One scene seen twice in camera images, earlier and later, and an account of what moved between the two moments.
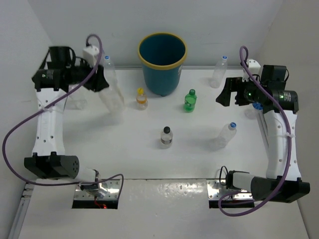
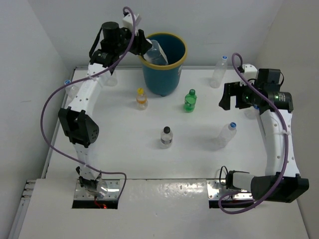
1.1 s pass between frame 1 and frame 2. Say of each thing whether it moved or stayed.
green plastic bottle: stayed
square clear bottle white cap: moved
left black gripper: moved
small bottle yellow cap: stayed
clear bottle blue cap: stayed
